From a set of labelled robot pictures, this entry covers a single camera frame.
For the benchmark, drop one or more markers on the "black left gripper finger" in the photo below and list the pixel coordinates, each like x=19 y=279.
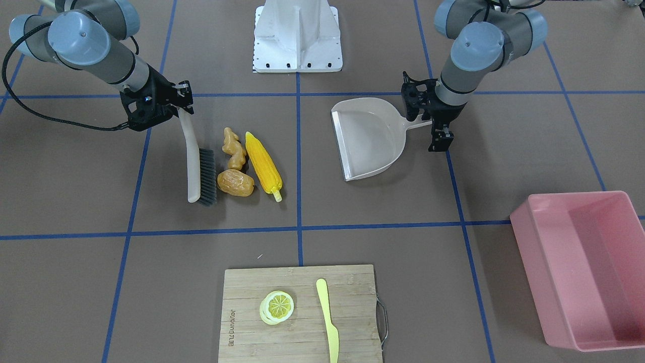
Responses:
x=441 y=139
x=412 y=113

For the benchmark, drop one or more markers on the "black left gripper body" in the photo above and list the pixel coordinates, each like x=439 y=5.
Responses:
x=445 y=113

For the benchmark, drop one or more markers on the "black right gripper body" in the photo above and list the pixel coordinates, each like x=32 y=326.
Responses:
x=162 y=88

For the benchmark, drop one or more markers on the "beige dustpan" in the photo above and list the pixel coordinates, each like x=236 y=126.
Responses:
x=371 y=135

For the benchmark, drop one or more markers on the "tan toy ginger root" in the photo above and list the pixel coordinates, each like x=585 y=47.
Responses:
x=233 y=147

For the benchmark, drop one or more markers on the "beige brush with black bristles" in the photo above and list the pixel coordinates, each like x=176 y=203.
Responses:
x=200 y=165

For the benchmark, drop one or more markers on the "brown toy potato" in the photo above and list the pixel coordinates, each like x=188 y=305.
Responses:
x=236 y=183

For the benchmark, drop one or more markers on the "yellow toy corn cob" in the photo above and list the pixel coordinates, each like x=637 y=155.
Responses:
x=265 y=169

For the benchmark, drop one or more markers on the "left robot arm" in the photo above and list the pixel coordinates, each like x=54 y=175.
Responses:
x=486 y=36

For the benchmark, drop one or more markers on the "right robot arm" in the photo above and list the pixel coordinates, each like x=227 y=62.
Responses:
x=88 y=36

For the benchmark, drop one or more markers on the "pink plastic bin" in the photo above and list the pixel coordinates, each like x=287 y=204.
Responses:
x=583 y=254

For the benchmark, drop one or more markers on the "yellow plastic knife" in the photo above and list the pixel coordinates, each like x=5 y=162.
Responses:
x=333 y=336

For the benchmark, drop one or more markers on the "yellow toy lemon slice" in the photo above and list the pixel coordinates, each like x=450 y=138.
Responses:
x=276 y=307

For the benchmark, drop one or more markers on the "bamboo cutting board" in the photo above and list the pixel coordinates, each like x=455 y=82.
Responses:
x=244 y=337

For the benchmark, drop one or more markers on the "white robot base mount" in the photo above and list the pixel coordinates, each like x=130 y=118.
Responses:
x=297 y=36

